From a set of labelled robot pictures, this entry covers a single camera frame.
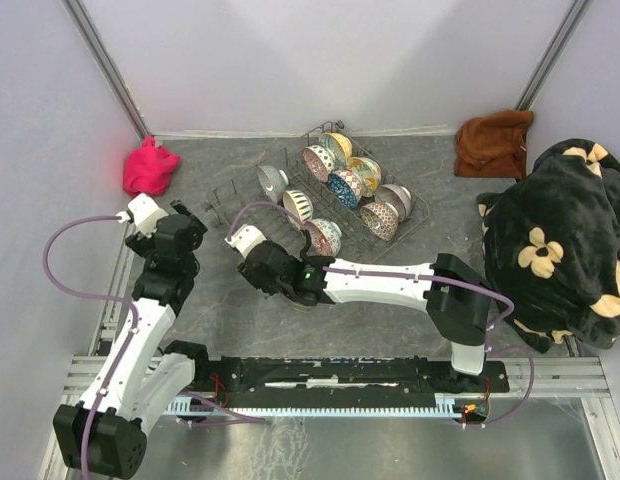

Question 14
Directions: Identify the black floral blanket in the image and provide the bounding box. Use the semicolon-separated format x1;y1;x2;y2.
476;138;620;353

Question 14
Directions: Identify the wire dish rack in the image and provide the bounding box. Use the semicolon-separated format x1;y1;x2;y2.
208;120;430;263

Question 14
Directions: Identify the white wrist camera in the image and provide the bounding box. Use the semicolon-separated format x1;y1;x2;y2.
115;193;168;238
225;224;267;259

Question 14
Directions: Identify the red patterned green bowl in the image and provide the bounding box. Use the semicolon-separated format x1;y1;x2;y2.
304;218;342;257

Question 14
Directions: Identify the yellow green floral bowl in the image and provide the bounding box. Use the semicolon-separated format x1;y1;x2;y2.
346;156;382;197

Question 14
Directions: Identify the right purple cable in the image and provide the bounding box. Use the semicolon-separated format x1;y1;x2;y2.
227;201;536;430

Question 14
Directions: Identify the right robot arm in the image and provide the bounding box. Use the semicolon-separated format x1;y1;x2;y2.
226;224;491;391

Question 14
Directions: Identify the red dotted white bowl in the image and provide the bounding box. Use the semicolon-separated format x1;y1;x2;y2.
302;144;335;183

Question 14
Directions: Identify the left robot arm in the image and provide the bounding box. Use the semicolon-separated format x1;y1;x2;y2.
53;194;211;479

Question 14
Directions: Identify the grey blue bowl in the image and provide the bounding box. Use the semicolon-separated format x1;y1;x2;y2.
257;165;289;203

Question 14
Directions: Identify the red scale patterned bowl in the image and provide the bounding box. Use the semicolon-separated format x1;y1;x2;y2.
360;202;399;241

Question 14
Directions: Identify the blue red patterned bowl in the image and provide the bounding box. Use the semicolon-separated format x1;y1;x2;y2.
327;170;363;209

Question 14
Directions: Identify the blue cable duct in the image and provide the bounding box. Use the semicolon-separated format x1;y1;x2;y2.
159;395;490;421

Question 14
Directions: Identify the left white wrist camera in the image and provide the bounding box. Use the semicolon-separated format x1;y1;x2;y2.
115;193;168;238

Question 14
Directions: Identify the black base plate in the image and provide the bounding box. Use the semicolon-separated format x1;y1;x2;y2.
186;357;510;408

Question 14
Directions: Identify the aluminium frame rail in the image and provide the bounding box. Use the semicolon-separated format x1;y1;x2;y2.
64;356;611;399

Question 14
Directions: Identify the pink cloth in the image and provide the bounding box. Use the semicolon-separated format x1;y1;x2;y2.
122;136;181;197

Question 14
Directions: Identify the grey purple bowl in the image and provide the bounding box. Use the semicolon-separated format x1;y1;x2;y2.
374;184;412;222

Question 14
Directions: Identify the yellow teal bowl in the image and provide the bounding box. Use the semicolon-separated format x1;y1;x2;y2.
319;132;353;169

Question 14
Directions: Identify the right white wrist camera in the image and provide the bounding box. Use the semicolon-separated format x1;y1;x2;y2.
225;224;267;259

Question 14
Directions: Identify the black striped white bowl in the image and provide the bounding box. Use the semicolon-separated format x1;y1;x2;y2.
282;189;314;231

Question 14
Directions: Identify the brown cloth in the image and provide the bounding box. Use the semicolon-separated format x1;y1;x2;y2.
454;110;534;181

